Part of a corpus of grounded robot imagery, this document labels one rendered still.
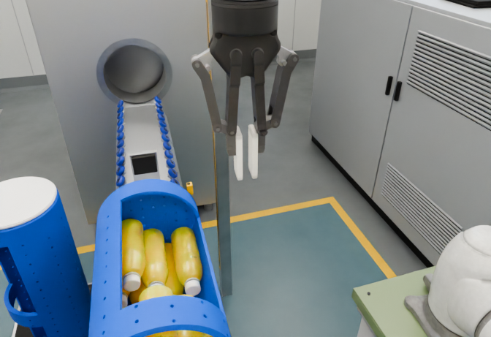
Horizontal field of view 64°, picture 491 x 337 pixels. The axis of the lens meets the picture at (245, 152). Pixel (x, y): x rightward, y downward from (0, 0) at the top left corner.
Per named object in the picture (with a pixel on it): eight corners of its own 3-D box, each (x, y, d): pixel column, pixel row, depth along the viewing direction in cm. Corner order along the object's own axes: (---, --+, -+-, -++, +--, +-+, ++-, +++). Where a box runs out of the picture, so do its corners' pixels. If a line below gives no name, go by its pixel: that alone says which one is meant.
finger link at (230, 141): (235, 121, 50) (212, 123, 49) (236, 155, 52) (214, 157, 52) (234, 116, 51) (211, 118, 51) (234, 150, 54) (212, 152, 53)
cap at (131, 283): (120, 277, 91) (120, 283, 90) (136, 271, 92) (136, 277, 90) (126, 287, 93) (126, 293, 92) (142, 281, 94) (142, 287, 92)
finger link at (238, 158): (242, 135, 50) (236, 135, 50) (242, 180, 54) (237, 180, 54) (238, 125, 53) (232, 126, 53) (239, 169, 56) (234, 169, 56)
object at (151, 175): (160, 181, 158) (155, 148, 150) (161, 187, 155) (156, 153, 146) (135, 185, 156) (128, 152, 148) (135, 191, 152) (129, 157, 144)
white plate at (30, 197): (6, 172, 145) (7, 174, 145) (-59, 220, 122) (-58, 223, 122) (72, 181, 139) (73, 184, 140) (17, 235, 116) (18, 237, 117)
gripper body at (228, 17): (210, 1, 39) (214, 88, 44) (291, -2, 40) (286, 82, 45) (203, -10, 46) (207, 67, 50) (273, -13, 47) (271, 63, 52)
